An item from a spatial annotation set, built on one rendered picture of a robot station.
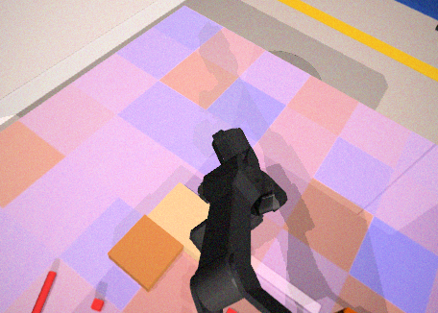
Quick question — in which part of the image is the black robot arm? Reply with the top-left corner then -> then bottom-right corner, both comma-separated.
189,128 -> 292,313

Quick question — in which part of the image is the orange square block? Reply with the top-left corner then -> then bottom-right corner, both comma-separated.
107,214 -> 183,292

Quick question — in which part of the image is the red long bar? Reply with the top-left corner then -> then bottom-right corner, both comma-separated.
32,272 -> 57,313

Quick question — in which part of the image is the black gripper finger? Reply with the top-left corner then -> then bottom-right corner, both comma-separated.
251,218 -> 263,230

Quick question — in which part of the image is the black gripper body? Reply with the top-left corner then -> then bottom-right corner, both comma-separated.
189,178 -> 287,252

